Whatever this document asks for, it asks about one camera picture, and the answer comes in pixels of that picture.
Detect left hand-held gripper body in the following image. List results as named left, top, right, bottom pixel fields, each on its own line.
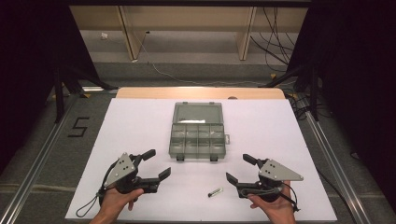
left=103, top=151, right=161, bottom=195

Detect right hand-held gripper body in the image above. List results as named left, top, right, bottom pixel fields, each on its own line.
left=235, top=158, right=304, bottom=203

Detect person's left hand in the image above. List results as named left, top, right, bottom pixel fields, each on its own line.
left=98, top=187, right=146, bottom=219

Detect person's right hand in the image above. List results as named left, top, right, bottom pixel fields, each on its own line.
left=247, top=181, right=297, bottom=220

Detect small metal screw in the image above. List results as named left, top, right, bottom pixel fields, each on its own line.
left=207, top=187, right=224, bottom=199

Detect white table mat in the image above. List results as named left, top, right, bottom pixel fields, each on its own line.
left=64, top=97, right=338, bottom=223

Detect clear plastic compartment box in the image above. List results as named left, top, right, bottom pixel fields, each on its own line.
left=168, top=101, right=231, bottom=163

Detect light wooden table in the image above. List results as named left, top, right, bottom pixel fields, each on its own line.
left=115, top=87, right=287, bottom=101

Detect black metal stand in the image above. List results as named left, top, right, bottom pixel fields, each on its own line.
left=262, top=63, right=322, bottom=122
left=51, top=63, right=120, bottom=124

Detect dark curtain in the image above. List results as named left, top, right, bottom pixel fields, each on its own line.
left=287, top=0, right=396, bottom=217
left=0, top=0, right=101, bottom=175

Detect light wooden desk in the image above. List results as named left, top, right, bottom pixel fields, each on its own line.
left=68, top=5, right=310, bottom=63

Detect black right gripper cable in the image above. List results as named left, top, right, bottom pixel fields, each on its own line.
left=277, top=186, right=302, bottom=214

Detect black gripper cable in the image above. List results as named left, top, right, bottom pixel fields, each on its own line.
left=75, top=161, right=117, bottom=218
left=277, top=186, right=302, bottom=214

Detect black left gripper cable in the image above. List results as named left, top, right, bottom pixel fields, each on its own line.
left=75, top=161, right=117, bottom=218

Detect silver metal rail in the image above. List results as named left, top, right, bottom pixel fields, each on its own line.
left=0, top=92, right=80, bottom=224
left=302, top=101, right=373, bottom=224

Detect black floor cable bundle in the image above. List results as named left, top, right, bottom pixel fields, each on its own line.
left=283, top=91, right=314, bottom=121

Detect thin white floor cable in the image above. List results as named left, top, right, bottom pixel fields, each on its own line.
left=132, top=30, right=297, bottom=88

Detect hanging black cables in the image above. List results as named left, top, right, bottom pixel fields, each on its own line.
left=249, top=7, right=301, bottom=75

